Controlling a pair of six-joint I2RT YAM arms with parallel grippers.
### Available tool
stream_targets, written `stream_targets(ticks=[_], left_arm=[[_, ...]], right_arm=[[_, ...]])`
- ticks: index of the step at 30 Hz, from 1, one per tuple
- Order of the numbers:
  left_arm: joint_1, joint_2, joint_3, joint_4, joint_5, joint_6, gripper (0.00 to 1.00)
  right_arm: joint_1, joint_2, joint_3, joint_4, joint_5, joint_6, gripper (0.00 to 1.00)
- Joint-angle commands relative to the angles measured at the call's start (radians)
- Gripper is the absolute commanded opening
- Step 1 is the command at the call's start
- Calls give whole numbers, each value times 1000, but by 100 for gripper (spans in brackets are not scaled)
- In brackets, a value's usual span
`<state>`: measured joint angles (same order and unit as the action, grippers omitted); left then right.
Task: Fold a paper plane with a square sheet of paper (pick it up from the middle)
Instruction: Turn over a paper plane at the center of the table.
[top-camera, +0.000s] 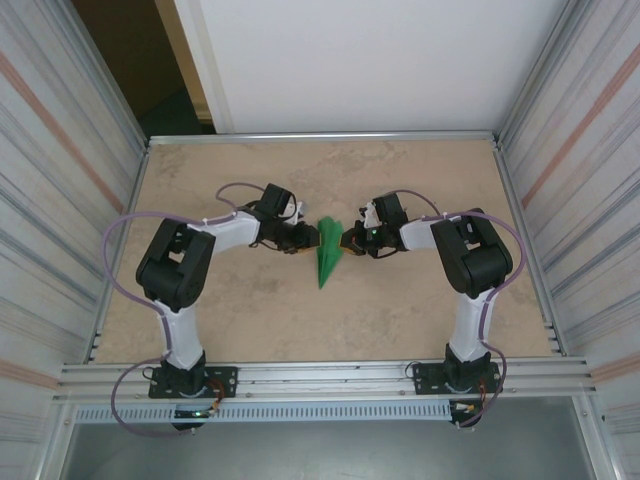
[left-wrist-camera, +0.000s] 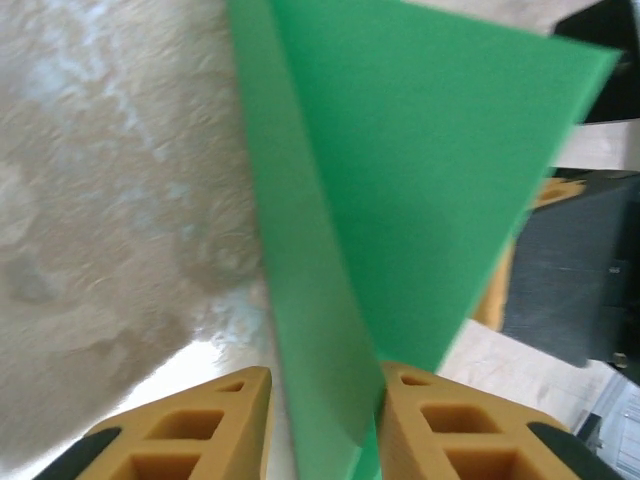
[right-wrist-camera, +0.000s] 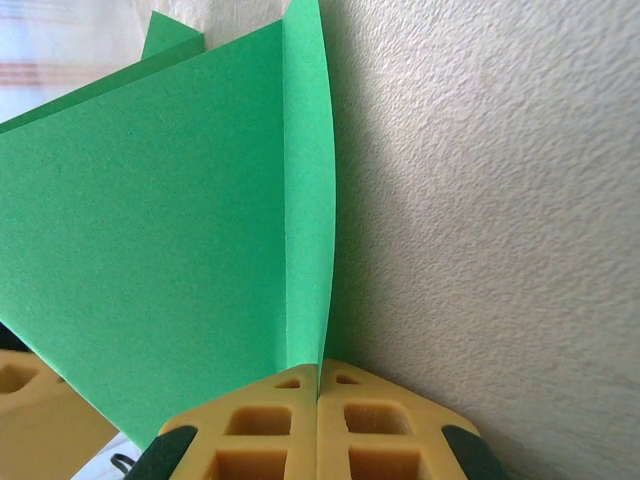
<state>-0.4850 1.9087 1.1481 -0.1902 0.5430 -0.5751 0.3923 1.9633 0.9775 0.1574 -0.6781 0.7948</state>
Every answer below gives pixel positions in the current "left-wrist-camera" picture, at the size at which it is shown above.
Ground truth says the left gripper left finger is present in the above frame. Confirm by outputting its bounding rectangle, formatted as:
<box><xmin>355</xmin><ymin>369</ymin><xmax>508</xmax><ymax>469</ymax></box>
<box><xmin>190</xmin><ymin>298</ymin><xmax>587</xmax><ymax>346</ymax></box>
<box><xmin>42</xmin><ymin>365</ymin><xmax>274</xmax><ymax>480</ymax></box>

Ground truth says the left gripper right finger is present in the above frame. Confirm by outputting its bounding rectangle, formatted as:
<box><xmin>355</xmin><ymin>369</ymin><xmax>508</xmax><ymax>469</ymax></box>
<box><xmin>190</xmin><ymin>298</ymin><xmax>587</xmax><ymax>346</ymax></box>
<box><xmin>375</xmin><ymin>360</ymin><xmax>620</xmax><ymax>480</ymax></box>

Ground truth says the green paper sheet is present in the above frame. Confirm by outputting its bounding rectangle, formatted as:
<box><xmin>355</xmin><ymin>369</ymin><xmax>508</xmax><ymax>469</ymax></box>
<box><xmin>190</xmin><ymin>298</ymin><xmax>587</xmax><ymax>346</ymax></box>
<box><xmin>227</xmin><ymin>0</ymin><xmax>625</xmax><ymax>480</ymax></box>

